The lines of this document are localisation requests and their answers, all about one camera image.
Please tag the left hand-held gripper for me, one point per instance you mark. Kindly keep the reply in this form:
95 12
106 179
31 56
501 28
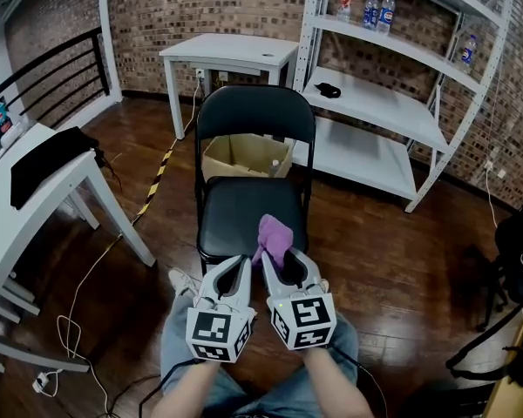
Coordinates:
211 327

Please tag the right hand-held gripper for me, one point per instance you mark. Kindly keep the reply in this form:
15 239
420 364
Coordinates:
307 314

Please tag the purple cloth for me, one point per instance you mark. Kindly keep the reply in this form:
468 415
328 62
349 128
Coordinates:
274 235

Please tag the person's left forearm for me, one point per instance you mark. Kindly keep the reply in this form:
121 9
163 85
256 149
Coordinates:
185 390

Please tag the person's right forearm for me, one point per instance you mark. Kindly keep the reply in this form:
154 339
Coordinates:
337 386

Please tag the person's right white shoe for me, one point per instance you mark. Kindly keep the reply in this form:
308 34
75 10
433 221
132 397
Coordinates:
323 285

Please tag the person's white shoe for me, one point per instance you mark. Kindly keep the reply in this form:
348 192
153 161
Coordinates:
182 282
323 285

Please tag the person's left white shoe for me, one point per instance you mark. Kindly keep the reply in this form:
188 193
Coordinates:
182 282

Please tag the person's left leg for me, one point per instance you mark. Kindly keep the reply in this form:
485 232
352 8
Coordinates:
174 333

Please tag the person's leg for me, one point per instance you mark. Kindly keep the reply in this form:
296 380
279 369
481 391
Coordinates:
174 333
287 403

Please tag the clear plastic bottle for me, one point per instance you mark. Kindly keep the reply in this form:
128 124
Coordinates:
274 169

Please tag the person's right leg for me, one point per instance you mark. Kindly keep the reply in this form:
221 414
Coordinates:
287 403

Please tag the long yellow black floor tape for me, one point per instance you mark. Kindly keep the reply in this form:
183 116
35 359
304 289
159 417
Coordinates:
154 181

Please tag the open cardboard box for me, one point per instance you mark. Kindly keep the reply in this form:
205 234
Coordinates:
244 150

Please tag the black folding chair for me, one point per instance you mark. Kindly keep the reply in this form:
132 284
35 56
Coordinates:
255 111

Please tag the white metal shelf rack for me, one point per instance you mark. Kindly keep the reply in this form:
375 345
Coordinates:
366 98

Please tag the white power adapter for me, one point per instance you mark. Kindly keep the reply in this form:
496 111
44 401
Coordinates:
41 382

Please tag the black metal stand legs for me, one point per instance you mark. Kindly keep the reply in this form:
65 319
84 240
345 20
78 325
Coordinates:
484 370

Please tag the black fabric bag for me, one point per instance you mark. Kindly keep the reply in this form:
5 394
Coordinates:
48 163

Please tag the white desk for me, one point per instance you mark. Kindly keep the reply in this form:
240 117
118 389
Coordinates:
8 229

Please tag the black backpack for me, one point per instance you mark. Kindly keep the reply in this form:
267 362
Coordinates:
520 251

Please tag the small white table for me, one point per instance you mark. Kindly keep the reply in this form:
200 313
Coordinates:
226 50

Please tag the wooden board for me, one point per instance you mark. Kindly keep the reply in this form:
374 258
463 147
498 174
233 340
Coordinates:
516 399

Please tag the black metal railing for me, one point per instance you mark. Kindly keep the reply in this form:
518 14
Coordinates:
101 63

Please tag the white plastic device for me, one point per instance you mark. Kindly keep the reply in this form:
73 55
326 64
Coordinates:
11 135

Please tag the white steel column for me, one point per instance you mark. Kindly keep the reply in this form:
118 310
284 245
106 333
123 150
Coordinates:
109 37

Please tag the blue label plastic bottle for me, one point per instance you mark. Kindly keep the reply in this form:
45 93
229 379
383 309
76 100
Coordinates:
469 55
385 15
371 11

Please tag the red label plastic bottle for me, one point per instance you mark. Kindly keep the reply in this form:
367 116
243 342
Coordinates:
345 2

